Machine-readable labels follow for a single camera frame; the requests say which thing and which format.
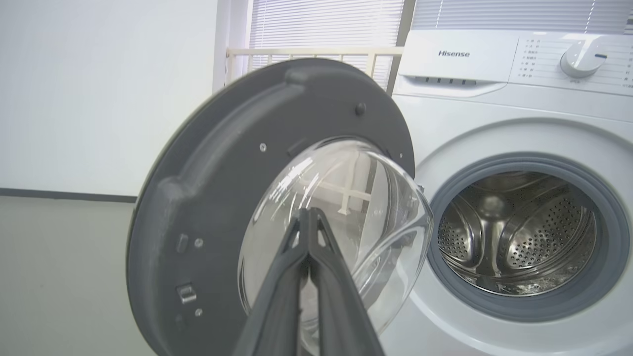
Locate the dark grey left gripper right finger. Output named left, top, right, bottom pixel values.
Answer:
left=309, top=209, right=385, bottom=356

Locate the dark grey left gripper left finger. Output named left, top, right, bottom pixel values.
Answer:
left=232, top=208, right=312, bottom=356

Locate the dark grey round washer door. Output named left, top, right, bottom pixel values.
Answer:
left=126, top=58, right=435, bottom=356

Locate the white Hisense washing machine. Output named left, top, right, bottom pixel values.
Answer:
left=380, top=29, right=633, bottom=356

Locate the grey rubber door gasket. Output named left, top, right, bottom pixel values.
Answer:
left=426, top=152, right=632, bottom=323

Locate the steel perforated washer drum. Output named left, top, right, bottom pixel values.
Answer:
left=437, top=171, right=598, bottom=298

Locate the white wooden rack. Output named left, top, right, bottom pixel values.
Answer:
left=226, top=46, right=405, bottom=92

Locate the white detergent drawer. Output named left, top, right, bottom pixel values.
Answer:
left=397, top=30, right=521, bottom=87

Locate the white window blind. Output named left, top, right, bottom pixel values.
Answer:
left=249, top=0, right=405, bottom=90
left=412, top=0, right=633, bottom=35

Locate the white washer control knob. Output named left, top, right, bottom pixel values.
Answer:
left=559, top=42, right=608, bottom=79

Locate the beige window frame post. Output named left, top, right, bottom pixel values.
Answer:
left=385, top=0, right=417, bottom=95

